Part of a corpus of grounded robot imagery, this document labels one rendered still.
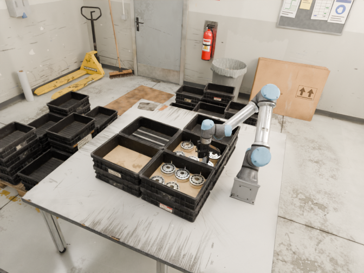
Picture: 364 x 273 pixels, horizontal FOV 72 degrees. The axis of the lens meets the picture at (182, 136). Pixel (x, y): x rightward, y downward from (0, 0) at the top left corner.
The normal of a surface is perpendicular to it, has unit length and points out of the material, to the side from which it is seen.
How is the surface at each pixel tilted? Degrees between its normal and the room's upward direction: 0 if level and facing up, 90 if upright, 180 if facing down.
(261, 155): 52
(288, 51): 90
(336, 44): 90
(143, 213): 0
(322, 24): 90
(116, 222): 0
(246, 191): 90
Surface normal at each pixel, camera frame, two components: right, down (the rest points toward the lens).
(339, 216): 0.05, -0.81
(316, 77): -0.36, 0.38
